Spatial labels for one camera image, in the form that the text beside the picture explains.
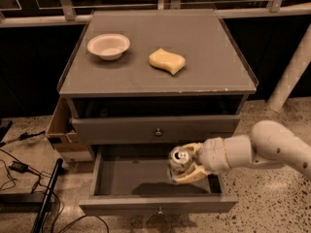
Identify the black stand pole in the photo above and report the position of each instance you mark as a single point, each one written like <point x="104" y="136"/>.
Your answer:
<point x="47" y="196"/>

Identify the cardboard box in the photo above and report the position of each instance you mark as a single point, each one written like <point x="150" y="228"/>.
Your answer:
<point x="63" y="137"/>

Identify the white diagonal post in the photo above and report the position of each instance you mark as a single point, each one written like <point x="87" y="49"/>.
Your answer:
<point x="294" y="71"/>

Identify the upper grey drawer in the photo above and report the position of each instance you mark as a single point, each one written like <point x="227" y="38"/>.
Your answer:
<point x="154" y="120"/>

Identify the metal window railing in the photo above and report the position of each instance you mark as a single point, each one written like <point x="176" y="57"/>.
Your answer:
<point x="28" y="13"/>

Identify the black tool on floor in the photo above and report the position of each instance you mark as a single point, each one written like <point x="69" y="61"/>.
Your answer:
<point x="21" y="137"/>

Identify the yellow sponge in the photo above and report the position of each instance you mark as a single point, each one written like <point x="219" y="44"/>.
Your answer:
<point x="167" y="61"/>

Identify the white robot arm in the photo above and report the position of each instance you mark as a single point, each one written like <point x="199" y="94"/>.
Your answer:
<point x="269" y="145"/>

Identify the open middle drawer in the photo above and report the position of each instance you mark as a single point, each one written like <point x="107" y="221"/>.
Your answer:
<point x="133" y="180"/>

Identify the black power adapter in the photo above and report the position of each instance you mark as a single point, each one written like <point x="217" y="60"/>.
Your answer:
<point x="18" y="167"/>

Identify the grey drawer cabinet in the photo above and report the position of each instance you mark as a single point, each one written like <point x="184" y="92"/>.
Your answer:
<point x="214" y="65"/>

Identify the green white 7up can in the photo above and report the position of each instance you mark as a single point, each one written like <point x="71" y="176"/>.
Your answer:
<point x="179" y="161"/>

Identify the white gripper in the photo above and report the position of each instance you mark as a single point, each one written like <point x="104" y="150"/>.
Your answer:
<point x="213" y="154"/>

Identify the white paper bowl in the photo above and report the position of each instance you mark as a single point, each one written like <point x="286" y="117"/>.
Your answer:
<point x="108" y="46"/>

